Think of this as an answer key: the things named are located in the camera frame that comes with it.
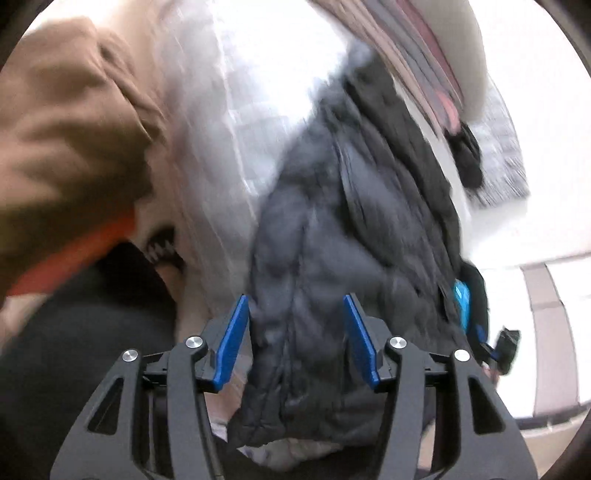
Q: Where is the black puffer jacket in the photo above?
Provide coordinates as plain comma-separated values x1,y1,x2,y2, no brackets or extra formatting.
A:
228,44,467,447

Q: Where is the black clothing of operator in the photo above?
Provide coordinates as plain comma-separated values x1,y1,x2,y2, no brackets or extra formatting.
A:
1,240,183,479

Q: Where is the grey padded headboard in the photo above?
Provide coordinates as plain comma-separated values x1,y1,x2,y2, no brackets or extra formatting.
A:
468,78,530,210

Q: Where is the black garment near headboard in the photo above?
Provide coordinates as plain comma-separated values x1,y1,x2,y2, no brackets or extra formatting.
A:
446,122,483,190

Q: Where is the pink folded blanket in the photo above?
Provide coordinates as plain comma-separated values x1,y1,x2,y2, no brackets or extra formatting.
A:
393,1,463,135

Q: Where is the brown garment on floor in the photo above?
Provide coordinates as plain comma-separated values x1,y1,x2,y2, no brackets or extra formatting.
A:
1,18,164,292

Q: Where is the large grey pillow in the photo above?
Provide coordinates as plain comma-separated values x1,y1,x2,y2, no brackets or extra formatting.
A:
412,0,488,123

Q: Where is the grey-blue folded blanket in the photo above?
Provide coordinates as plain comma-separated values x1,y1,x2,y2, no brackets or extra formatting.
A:
363,1,463,129

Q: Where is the grey quilted bed mattress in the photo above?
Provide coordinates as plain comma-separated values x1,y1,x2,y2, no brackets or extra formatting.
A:
133,0,472,471

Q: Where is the beige folded blanket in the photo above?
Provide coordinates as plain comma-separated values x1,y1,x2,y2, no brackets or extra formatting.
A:
318,1,446,136

